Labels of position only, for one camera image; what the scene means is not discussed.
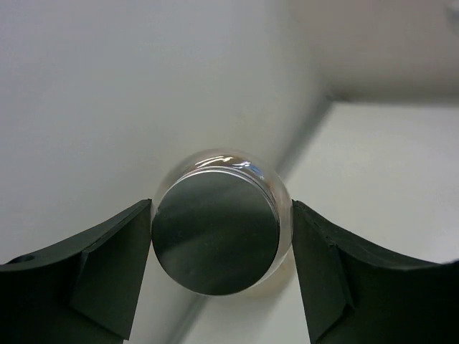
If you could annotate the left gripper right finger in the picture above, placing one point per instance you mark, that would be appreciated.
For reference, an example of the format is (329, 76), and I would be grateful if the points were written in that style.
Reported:
(354, 291)

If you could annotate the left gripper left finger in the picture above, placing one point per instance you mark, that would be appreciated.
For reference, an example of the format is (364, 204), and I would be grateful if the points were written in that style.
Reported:
(83, 289)

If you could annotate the clear jar white lid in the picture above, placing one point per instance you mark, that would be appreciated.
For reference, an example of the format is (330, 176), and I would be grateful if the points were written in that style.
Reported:
(222, 222)

